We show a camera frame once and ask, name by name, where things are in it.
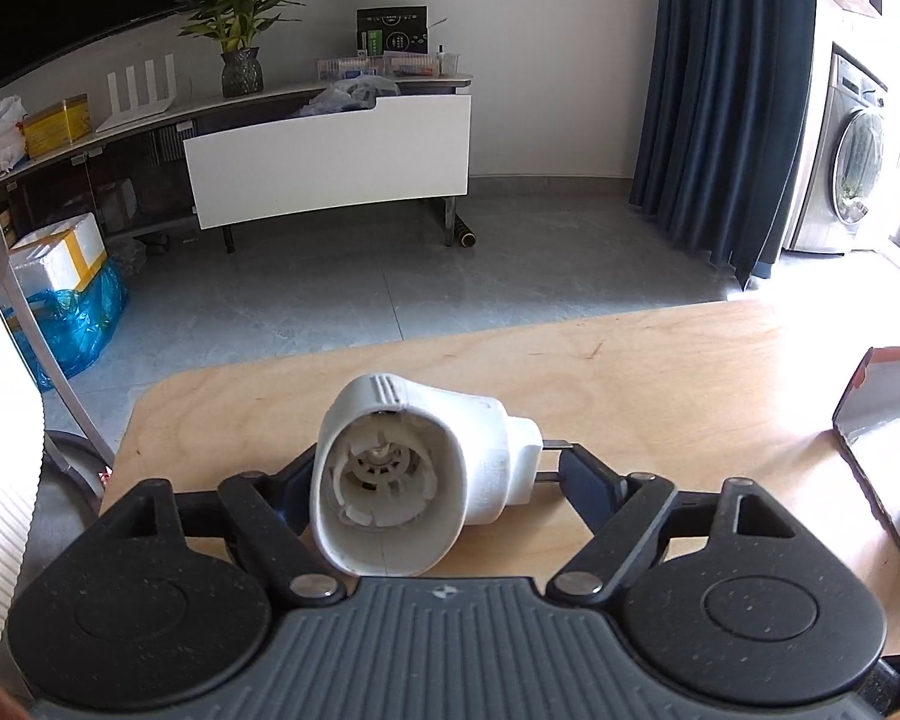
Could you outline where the washing machine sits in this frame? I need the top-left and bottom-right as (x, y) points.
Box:
(782, 46), (888, 257)

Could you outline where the potted bamboo plant dark vase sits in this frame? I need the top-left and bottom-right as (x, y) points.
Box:
(178, 0), (301, 99)

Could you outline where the yellow box on console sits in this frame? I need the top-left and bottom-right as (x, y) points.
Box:
(22, 94), (92, 160)

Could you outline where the orange-rimmed cardboard tray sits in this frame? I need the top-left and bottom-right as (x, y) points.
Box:
(832, 346), (900, 550)

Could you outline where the white yellow carton box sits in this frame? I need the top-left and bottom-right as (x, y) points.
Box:
(9, 213), (107, 298)

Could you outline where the white wifi router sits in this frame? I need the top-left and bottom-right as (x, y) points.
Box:
(97, 54), (176, 133)

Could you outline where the oval dark-top side table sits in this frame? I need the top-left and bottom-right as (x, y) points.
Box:
(0, 205), (118, 680)

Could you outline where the white green-logo plug device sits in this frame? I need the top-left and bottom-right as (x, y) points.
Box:
(310, 372), (559, 577)

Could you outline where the white TV console cabinet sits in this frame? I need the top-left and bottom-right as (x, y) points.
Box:
(0, 75), (473, 250)

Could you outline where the black green display box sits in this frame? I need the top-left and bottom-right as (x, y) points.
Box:
(356, 5), (429, 57)

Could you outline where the blue plastic bag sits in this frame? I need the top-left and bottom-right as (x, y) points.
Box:
(14, 254), (128, 379)

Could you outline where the dark blue curtain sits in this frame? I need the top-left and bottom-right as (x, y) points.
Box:
(629, 0), (816, 286)

